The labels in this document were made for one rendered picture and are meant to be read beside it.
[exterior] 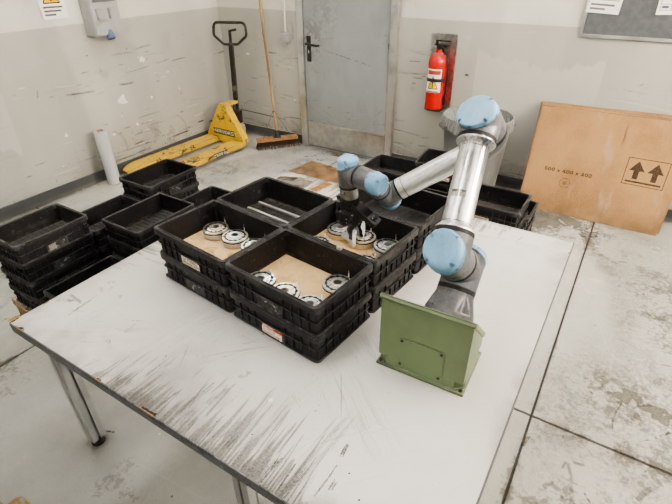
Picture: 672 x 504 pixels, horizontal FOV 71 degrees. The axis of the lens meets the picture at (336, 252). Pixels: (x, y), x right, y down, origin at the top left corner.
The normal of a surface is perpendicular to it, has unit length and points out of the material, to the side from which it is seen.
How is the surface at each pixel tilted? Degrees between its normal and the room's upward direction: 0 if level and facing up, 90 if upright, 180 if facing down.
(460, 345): 90
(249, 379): 0
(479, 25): 90
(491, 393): 0
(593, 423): 0
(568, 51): 90
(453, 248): 54
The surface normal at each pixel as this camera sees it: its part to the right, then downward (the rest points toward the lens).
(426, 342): -0.50, 0.47
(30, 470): -0.01, -0.84
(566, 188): -0.50, 0.22
